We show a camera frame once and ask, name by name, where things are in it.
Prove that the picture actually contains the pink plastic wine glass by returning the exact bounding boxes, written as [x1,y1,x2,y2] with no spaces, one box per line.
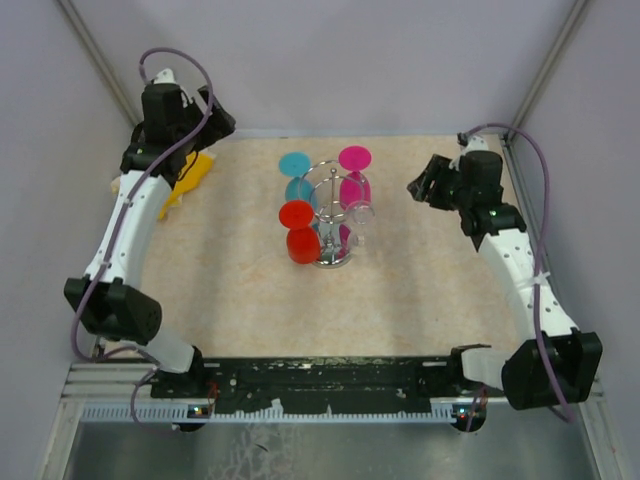
[338,145,372,210]

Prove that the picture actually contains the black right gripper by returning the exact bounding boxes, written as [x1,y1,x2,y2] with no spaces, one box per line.
[406,155,471,212]

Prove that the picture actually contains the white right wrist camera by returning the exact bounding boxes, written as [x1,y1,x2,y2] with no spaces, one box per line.
[461,135,489,156]

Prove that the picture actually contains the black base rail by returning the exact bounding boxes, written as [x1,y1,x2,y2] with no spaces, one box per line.
[150,355,480,414]

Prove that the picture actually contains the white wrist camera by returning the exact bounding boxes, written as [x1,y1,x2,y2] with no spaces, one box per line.
[151,68,178,85]
[461,135,489,156]

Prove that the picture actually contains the chrome wine glass rack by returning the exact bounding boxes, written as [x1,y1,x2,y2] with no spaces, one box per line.
[303,159,352,269]

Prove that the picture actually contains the yellow floral cloth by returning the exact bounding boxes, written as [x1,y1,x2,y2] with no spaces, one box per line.
[109,153,214,226]

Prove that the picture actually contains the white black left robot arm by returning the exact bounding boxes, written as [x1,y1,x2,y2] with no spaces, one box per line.
[64,68,235,397]

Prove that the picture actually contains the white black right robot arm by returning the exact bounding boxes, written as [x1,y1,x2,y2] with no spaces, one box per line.
[407,150,603,410]

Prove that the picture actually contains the blue plastic wine glass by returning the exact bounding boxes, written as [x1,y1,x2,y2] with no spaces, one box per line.
[278,151,317,209]

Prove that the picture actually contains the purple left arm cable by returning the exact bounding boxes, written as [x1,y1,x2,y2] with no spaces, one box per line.
[70,47,217,436]

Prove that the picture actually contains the clear wine glass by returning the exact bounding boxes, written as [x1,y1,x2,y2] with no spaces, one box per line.
[348,200,376,254]

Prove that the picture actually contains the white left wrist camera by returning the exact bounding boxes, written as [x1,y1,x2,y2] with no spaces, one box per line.
[151,68,178,85]

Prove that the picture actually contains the red plastic wine glass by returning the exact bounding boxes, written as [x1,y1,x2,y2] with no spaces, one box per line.
[279,200,321,264]

